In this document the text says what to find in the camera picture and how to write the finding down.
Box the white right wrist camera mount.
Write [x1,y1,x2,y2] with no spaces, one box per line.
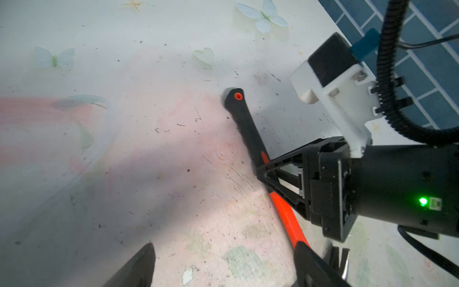
[289,32,383,159]

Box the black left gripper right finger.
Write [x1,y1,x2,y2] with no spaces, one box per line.
[294,242,350,287]

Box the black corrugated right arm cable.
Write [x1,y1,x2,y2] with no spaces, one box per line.
[375,0,459,146]

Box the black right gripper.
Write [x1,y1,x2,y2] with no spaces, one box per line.
[257,138,356,242]

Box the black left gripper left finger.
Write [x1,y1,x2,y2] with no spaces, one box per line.
[103,243,156,287]

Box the red black claw hammer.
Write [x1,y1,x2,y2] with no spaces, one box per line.
[220,87,351,281]

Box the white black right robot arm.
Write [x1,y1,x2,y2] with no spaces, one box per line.
[257,137,459,242]

